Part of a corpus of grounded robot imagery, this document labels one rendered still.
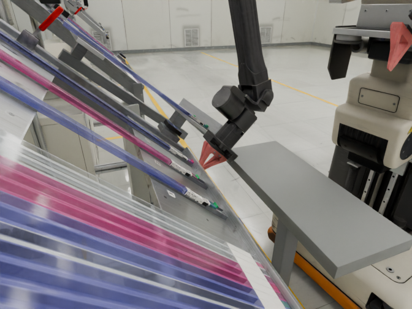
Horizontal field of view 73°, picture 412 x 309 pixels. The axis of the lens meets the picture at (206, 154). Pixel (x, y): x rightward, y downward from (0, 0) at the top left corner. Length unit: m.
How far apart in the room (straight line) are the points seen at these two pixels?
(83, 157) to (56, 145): 0.14
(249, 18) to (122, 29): 7.50
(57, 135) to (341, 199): 1.31
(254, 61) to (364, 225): 0.50
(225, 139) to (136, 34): 7.57
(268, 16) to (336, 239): 9.01
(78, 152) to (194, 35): 7.21
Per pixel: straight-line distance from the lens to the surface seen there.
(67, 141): 1.61
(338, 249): 0.74
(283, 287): 0.46
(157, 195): 0.42
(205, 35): 8.68
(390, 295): 1.18
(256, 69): 0.72
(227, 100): 0.66
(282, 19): 9.84
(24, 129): 0.35
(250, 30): 0.72
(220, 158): 0.73
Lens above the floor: 1.09
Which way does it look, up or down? 28 degrees down
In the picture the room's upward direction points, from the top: straight up
